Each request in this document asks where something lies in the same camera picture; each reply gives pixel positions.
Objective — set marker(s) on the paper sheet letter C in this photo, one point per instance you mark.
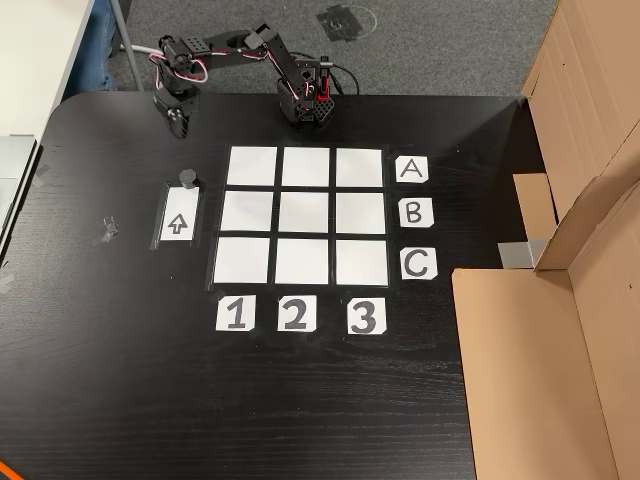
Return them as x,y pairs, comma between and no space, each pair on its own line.
432,272

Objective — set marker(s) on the person's leg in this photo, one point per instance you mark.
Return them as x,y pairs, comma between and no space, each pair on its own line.
102,40

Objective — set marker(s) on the paper sheet letter B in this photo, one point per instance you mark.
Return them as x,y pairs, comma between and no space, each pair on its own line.
427,220

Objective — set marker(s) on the white desk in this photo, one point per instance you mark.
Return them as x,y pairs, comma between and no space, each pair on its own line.
35,60

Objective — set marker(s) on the paper sheet number 1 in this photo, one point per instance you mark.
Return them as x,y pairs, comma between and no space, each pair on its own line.
222,322

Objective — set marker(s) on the white arrow paper sheet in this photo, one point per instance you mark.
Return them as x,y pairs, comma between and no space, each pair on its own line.
177,205

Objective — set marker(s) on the black octagonal token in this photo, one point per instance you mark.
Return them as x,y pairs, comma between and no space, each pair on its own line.
188,179

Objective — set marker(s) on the paper sheet letter A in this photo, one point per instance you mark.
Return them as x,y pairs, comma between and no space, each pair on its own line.
401,179

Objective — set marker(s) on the paper sheet number 3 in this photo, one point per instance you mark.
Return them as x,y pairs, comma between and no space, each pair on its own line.
352,305

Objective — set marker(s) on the grey metal table leg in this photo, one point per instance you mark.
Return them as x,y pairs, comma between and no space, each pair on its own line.
127,47

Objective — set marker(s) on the white paper grid square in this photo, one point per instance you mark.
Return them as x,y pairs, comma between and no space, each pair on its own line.
305,166
252,165
301,261
360,167
242,260
247,211
303,212
361,262
361,212

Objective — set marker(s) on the black and red clamp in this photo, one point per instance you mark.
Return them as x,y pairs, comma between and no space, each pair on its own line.
323,86

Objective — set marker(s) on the brown cardboard panel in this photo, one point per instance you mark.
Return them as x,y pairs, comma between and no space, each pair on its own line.
590,100
525,375

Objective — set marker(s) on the grey tape scrap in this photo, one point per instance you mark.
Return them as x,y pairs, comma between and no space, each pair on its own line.
5,282
106,232
42,176

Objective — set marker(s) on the paper sheet number 2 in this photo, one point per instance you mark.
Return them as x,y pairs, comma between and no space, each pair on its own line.
282,302

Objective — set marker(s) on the black floor tape patch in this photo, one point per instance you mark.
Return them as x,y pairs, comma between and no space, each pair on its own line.
340,24

